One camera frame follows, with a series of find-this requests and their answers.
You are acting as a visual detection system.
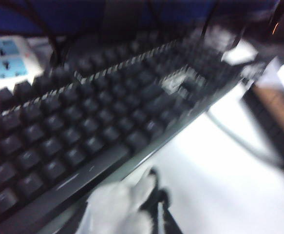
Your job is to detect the reversible white black octopus plush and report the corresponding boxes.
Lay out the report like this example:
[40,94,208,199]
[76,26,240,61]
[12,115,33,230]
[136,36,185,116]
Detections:
[77,167,174,234]

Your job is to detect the looped black cable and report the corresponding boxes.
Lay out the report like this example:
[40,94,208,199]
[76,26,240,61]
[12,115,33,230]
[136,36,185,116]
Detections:
[0,0,71,64]

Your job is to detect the white paper slip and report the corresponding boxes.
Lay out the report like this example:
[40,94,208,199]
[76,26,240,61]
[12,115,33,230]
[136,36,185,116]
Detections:
[220,40,260,67]

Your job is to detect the white power strip blue sockets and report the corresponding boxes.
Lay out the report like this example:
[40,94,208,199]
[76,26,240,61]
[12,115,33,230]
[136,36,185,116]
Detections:
[0,36,50,95]

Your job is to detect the wood and black desk device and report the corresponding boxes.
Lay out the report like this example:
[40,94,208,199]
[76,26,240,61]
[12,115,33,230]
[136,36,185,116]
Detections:
[238,80,284,173]

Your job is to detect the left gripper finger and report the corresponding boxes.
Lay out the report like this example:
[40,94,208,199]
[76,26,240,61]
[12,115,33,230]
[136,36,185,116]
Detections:
[153,201,183,234]

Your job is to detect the black mechanical keyboard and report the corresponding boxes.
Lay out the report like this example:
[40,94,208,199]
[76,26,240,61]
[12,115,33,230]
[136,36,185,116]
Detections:
[0,24,270,234]

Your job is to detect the thin black cable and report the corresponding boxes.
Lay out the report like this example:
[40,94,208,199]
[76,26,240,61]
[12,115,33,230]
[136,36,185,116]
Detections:
[206,111,283,165]

